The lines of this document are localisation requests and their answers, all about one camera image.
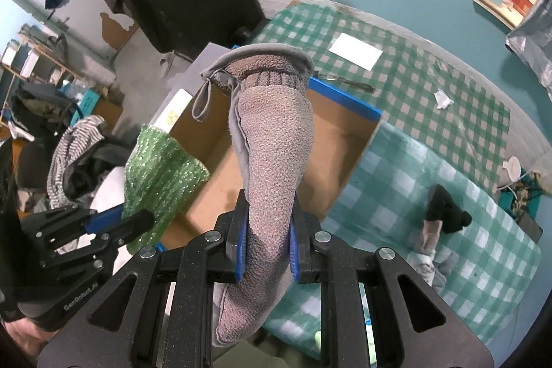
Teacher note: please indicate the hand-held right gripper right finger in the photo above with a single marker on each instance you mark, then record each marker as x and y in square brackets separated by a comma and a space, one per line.
[294, 251]

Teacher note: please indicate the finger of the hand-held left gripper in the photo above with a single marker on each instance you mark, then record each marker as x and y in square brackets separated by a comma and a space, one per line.
[129, 229]
[104, 220]

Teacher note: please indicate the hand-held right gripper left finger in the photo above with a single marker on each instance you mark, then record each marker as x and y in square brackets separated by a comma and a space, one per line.
[241, 241]

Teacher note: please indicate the green bubble wrap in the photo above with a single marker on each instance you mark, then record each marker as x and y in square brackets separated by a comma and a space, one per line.
[159, 174]

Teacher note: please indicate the grey fuzzy sock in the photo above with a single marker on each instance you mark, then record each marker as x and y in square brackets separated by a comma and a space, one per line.
[271, 144]

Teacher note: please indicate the blue-rimmed cardboard box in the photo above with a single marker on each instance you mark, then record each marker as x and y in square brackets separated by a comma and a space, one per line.
[336, 144]

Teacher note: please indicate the white blue plastic bag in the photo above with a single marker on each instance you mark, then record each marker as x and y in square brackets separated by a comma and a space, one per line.
[422, 262]

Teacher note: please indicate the pink grey plastic bag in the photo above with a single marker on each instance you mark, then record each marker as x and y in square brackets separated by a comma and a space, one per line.
[431, 236]

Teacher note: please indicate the person's left hand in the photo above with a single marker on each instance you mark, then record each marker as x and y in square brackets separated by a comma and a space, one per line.
[23, 334]

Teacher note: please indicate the black office chair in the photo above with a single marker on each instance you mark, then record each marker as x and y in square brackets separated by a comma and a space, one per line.
[108, 154]

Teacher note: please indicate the striped grey white cloth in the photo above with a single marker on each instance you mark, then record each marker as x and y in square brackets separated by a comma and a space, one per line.
[71, 148]

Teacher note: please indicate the teal checked plastic cloth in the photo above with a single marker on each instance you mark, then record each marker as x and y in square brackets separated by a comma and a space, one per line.
[388, 195]

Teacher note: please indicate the teal box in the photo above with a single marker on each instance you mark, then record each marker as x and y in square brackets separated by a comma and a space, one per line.
[89, 103]

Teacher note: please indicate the black beanie hat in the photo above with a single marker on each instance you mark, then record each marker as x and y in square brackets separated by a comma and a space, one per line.
[446, 206]

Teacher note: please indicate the wooden shelf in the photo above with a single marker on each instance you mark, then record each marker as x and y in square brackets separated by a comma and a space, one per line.
[39, 57]

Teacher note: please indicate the dark slim tool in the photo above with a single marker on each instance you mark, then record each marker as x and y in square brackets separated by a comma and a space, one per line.
[345, 81]

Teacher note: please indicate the green checked tablecloth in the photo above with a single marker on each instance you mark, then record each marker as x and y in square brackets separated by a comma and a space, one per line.
[414, 92]

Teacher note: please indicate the white paper sheet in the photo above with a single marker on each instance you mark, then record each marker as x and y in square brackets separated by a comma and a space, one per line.
[356, 51]

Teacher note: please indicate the crumpled white tissue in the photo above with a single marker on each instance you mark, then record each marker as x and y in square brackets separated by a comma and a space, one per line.
[443, 100]

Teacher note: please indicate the white round charger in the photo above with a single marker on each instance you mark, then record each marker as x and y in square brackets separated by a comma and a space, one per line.
[512, 167]

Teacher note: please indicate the black tablet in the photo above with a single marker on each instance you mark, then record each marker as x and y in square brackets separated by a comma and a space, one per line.
[530, 226]

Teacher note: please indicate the patterned cloth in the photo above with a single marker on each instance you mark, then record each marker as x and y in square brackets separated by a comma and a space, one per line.
[532, 191]

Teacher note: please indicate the wooden plank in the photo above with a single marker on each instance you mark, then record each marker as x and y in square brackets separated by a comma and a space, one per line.
[491, 8]

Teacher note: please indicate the silver plastic sheet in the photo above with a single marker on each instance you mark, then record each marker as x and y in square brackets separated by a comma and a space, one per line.
[534, 44]

